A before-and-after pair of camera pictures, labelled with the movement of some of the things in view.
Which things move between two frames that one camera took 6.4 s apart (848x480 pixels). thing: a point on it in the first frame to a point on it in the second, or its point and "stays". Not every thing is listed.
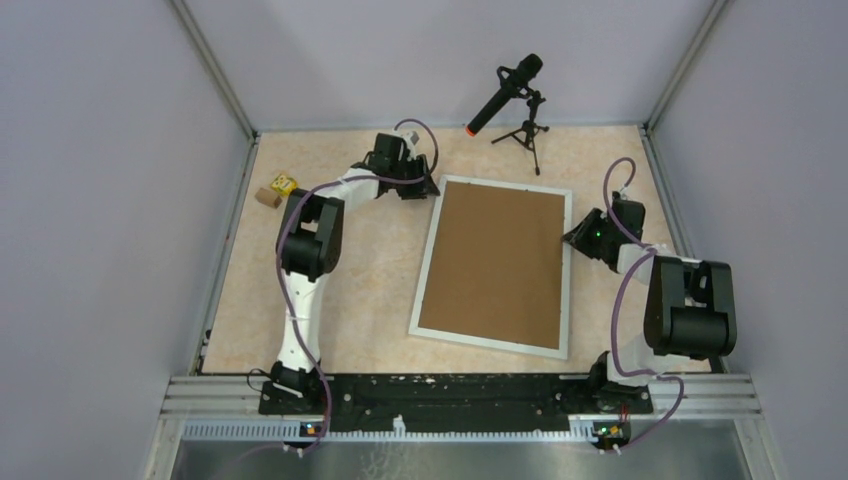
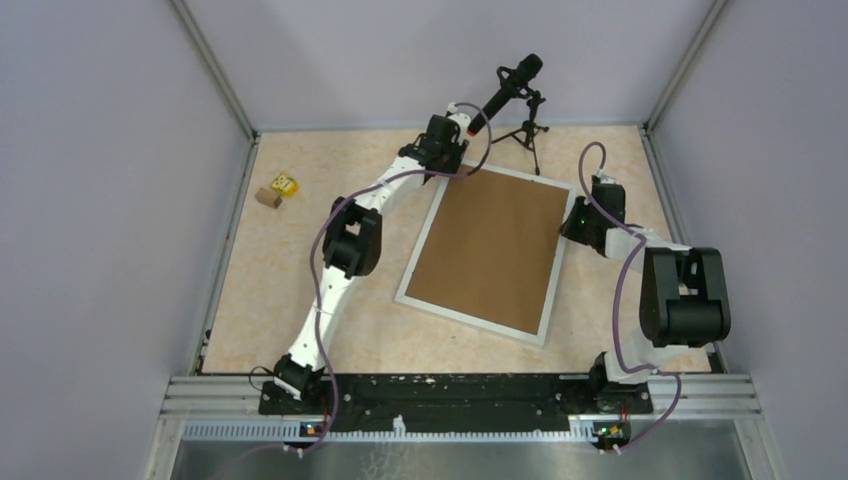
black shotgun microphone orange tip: x=513 y=83 stays
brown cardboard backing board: x=496 y=266 stays
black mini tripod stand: x=527 y=133 stays
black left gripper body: x=414 y=169 to x=452 y=157
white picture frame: x=562 y=352 to x=475 y=322
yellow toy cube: x=284 y=184 stays
